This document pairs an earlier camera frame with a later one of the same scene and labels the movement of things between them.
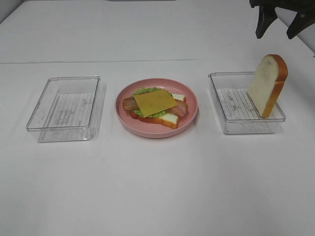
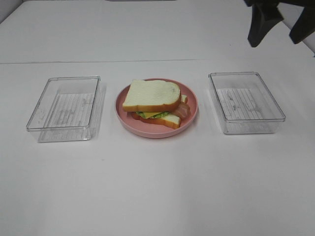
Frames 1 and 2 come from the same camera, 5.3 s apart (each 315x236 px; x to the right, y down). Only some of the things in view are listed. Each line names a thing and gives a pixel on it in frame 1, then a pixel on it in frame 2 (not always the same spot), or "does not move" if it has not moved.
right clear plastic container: x=238 y=112 does not move
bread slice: x=267 y=83 → x=152 y=95
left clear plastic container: x=68 y=110 does not move
